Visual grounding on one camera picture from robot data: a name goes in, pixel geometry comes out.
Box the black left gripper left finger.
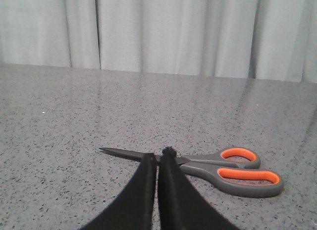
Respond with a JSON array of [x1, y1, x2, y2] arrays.
[[81, 154, 157, 230]]

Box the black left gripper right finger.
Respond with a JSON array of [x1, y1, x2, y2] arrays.
[[158, 147, 238, 230]]

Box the grey orange handled scissors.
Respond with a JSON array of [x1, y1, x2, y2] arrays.
[[99, 147, 284, 199]]

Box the white pleated curtain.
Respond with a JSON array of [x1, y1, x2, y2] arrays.
[[0, 0, 317, 82]]

